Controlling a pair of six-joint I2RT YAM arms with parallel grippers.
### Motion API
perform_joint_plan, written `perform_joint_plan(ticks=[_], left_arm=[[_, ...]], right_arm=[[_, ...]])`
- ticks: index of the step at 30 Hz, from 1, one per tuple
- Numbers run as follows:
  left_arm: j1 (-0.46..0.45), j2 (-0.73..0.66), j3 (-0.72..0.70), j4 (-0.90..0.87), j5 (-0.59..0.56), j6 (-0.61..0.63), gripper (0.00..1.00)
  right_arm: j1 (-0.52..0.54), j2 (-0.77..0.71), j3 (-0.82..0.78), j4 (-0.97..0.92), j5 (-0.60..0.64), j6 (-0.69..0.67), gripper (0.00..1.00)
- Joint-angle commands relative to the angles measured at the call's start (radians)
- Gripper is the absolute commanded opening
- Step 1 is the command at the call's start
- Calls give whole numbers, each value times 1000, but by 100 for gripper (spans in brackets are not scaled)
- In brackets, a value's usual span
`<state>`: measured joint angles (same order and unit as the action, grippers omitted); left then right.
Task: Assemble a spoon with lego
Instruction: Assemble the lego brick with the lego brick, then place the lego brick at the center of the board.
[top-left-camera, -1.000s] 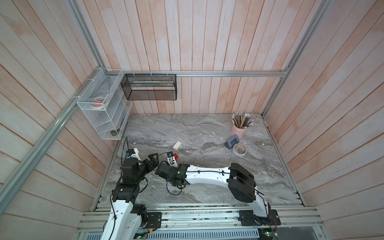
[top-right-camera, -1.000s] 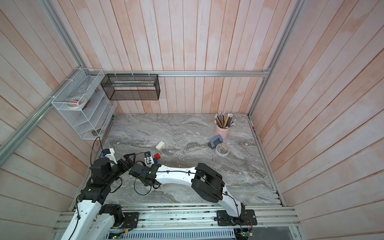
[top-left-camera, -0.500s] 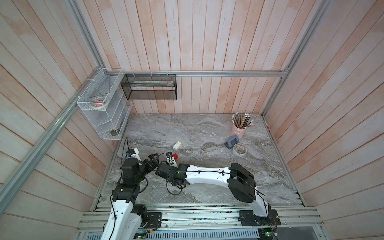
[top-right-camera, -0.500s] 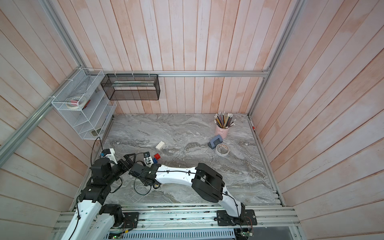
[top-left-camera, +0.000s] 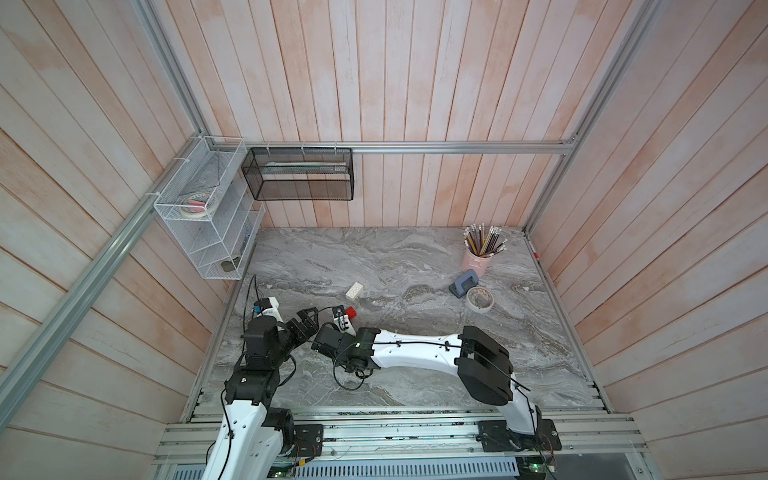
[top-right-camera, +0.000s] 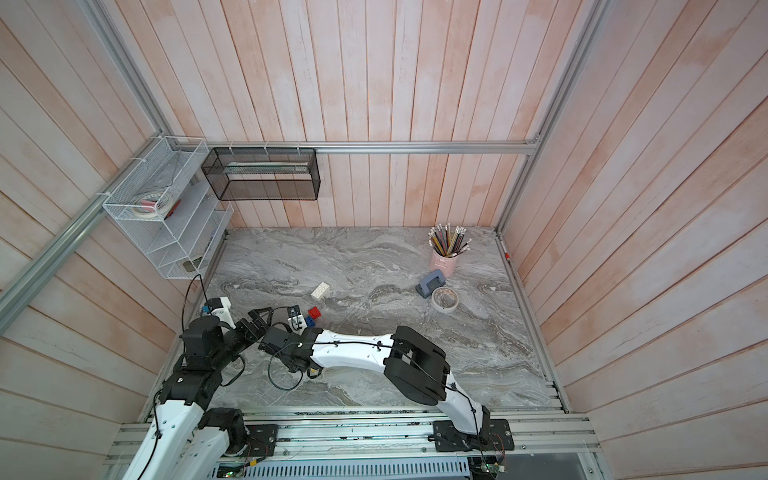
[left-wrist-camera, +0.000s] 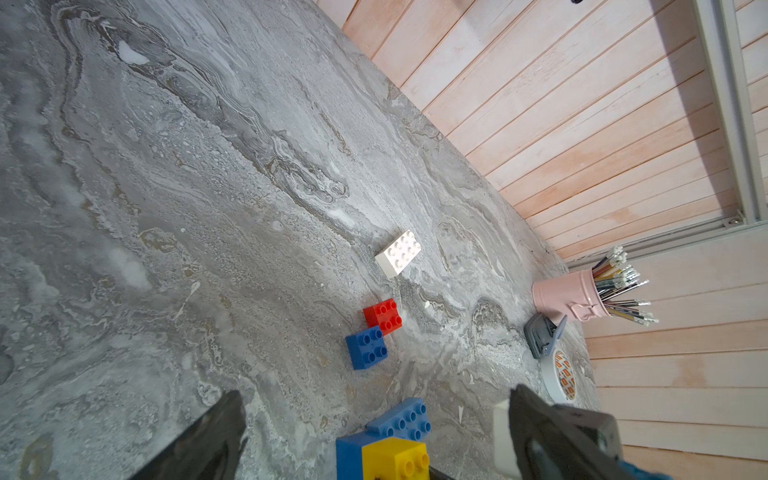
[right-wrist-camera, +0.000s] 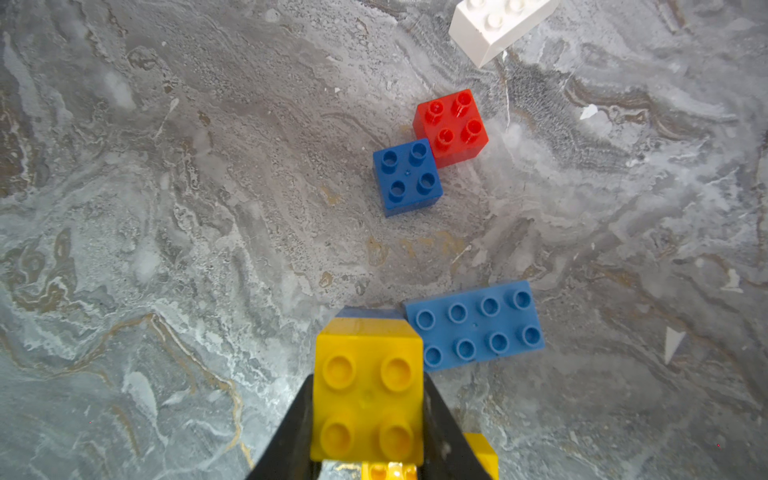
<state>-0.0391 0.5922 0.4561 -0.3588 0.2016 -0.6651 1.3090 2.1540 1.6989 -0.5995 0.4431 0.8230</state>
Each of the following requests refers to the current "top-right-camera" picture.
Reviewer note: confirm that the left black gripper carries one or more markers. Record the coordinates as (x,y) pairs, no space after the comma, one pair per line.
(246,326)

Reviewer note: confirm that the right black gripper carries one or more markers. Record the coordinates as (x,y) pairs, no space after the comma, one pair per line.
(290,367)

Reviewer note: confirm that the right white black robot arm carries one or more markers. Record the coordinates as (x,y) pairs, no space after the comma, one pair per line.
(416,367)

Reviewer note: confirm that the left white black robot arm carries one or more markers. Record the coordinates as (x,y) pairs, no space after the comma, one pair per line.
(186,438)

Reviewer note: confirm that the white long lego brick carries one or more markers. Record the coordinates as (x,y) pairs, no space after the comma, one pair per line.
(320,291)

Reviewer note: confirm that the black mesh basket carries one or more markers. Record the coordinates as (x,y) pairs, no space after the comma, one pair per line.
(263,173)

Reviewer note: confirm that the white tape roll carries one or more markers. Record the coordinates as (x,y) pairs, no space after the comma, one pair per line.
(445,300)

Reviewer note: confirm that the blue grey tape dispenser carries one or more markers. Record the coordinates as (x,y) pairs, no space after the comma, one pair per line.
(430,283)

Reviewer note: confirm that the tape roll on shelf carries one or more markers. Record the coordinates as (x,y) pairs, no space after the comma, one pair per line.
(149,205)

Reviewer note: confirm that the pink pencil cup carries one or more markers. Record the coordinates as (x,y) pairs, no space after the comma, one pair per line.
(446,265)

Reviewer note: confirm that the bundle of coloured pencils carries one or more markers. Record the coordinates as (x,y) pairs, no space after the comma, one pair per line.
(449,241)

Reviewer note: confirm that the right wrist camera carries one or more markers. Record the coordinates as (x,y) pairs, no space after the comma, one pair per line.
(296,320)

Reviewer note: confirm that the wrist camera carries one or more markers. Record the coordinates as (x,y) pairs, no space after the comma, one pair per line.
(219,307)
(296,320)

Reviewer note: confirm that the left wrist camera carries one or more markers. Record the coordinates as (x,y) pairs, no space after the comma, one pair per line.
(219,307)

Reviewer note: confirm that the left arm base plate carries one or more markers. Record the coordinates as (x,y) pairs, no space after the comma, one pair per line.
(238,440)

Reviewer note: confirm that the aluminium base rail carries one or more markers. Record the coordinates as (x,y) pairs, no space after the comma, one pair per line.
(407,432)

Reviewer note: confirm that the white wire shelf rack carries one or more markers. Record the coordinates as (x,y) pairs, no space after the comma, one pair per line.
(182,245)

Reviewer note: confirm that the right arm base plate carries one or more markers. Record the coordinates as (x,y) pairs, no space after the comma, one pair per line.
(495,435)

